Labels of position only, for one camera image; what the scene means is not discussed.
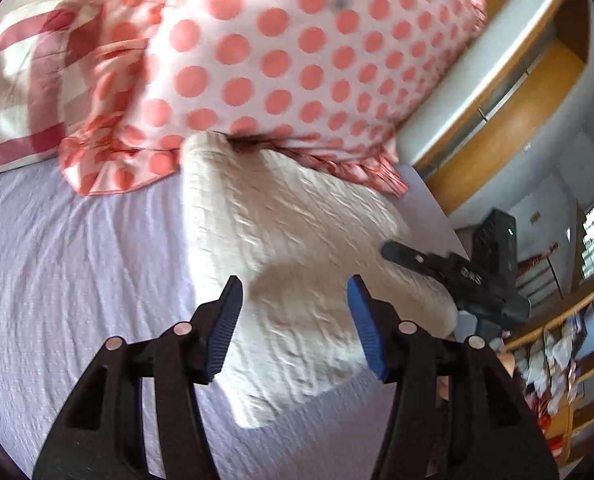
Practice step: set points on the red striped pillow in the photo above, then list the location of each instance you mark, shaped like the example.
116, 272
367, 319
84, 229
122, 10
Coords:
22, 90

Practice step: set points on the wooden shelf unit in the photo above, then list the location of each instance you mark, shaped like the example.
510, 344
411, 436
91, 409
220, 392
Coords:
562, 360

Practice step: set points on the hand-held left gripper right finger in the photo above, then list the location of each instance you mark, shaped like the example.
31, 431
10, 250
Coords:
369, 330

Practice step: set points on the wooden wardrobe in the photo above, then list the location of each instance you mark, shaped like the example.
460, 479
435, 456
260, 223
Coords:
507, 95

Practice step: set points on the lilac bed sheet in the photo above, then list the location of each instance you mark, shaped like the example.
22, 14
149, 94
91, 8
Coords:
92, 285

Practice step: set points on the cream knitted sweater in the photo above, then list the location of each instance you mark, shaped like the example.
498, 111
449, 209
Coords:
302, 270

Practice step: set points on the pink polka dot pillow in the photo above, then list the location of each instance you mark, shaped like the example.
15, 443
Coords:
277, 65

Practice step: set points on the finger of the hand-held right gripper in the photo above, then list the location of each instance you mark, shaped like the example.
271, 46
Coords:
417, 258

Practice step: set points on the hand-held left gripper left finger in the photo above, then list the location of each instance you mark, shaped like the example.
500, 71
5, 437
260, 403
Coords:
223, 329

